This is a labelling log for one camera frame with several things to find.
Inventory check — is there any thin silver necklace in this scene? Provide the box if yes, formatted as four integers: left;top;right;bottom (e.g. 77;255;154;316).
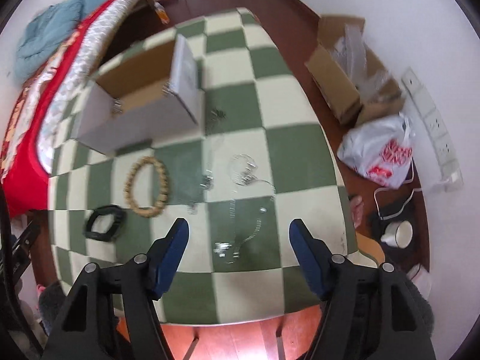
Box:
187;108;228;215

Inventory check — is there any white charging cable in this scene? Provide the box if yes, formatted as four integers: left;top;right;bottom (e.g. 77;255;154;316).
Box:
373;157;455;221

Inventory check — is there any orange drink bottle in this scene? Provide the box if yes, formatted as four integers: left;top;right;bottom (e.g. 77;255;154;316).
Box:
154;2;170;24

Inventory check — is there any brown cardboard box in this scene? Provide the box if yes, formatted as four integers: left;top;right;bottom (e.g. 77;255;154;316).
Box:
306;16;404;126

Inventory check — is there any black wristband watch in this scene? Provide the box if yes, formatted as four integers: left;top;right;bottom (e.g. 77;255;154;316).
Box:
83;205;126;242

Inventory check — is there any silver pendant chain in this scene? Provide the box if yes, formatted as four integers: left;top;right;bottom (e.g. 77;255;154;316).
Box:
213;205;269;265

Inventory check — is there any embroidered white bed cover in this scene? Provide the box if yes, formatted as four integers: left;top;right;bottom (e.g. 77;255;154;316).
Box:
1;30;80;180

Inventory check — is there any white power strip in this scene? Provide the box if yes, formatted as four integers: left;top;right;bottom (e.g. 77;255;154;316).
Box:
401;67;464;192

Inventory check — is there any white cardboard jewelry box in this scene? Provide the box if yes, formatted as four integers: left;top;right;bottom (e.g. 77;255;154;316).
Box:
72;35;203;155

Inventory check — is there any wooden bead bracelet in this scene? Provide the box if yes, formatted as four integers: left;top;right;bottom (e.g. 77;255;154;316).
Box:
123;155;172;218

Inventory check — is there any patchwork mattress cover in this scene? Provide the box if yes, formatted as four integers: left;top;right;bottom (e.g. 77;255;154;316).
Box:
35;0;140;175

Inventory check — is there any green white checkered tablecloth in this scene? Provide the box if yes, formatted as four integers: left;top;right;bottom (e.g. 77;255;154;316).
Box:
48;7;357;325

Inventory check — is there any red bed blanket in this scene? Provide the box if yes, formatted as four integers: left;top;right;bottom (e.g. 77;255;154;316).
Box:
0;0;140;218

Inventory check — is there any silver ring pendant necklace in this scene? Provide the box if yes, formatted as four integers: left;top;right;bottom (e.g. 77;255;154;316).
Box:
226;153;277;233

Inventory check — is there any pink slipper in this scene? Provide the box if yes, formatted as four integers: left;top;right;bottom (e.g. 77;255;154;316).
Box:
37;284;46;297

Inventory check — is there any blue quilt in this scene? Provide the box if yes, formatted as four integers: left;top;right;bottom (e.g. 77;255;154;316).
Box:
14;0;107;83

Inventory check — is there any white red plastic bag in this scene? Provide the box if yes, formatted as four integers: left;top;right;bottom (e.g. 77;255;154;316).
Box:
337;113;414;189

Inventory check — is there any white mug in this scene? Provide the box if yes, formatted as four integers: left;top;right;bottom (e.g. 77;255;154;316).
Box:
380;220;413;249

